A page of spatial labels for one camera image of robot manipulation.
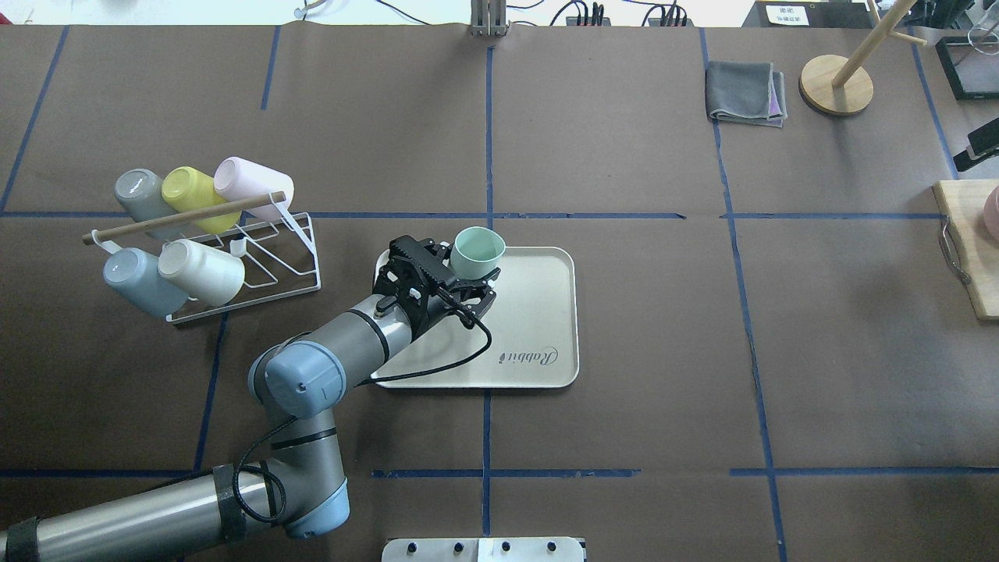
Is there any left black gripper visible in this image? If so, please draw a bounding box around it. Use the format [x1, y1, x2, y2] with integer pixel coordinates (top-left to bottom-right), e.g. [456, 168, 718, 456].
[372, 235, 502, 341]

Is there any mint green cup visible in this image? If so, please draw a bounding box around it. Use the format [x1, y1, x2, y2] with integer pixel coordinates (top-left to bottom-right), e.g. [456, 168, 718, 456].
[450, 226, 507, 280]

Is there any beige rabbit serving tray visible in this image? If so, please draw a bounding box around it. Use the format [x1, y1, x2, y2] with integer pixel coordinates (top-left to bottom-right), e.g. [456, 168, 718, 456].
[372, 247, 579, 389]

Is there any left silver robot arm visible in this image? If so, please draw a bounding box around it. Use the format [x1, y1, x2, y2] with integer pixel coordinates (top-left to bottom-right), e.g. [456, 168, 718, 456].
[2, 235, 502, 561]

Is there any pink cup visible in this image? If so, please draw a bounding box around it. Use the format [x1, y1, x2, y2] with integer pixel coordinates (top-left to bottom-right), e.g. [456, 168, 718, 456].
[213, 156, 295, 222]

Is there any beige cup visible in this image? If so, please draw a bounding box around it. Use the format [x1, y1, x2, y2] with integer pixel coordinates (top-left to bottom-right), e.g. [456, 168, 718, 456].
[158, 239, 245, 307]

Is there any yellow cup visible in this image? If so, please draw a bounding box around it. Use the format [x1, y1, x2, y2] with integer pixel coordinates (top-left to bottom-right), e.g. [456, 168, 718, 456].
[161, 166, 240, 235]

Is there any blue cup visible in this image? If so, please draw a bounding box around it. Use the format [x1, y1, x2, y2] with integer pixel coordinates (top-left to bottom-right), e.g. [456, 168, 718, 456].
[102, 247, 189, 318]

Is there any grey cup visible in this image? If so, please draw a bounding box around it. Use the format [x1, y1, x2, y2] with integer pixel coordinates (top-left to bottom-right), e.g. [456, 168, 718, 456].
[114, 169, 177, 222]

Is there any wooden cutting board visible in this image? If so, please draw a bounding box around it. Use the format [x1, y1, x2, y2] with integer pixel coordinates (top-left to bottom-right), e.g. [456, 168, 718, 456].
[933, 179, 998, 321]

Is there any pink ice bowl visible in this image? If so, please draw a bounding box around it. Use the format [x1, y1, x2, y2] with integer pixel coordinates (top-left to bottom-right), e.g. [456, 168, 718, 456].
[982, 186, 999, 241]

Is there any wooden mug tree stand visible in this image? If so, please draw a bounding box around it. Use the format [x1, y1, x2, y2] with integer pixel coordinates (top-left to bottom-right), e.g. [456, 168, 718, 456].
[797, 1, 928, 117]

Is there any grey folded cloth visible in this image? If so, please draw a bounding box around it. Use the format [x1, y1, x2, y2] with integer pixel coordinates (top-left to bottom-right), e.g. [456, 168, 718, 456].
[706, 60, 788, 128]

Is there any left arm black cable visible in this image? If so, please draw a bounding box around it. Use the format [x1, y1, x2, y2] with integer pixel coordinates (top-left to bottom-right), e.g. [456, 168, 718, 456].
[233, 293, 494, 524]

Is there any white wire cup rack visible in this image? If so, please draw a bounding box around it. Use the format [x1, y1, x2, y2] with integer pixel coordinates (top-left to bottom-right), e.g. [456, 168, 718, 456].
[82, 192, 322, 325]

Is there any grey aluminium post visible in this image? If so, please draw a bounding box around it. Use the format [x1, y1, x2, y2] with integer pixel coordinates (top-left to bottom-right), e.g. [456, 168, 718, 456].
[470, 0, 510, 37]

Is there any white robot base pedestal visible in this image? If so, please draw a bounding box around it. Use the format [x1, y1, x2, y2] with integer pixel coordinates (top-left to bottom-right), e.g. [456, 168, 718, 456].
[381, 536, 588, 561]

